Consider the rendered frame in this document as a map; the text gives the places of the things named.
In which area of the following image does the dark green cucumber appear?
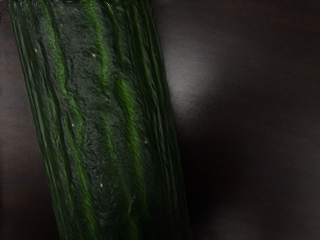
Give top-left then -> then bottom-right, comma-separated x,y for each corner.
5,0 -> 194,240

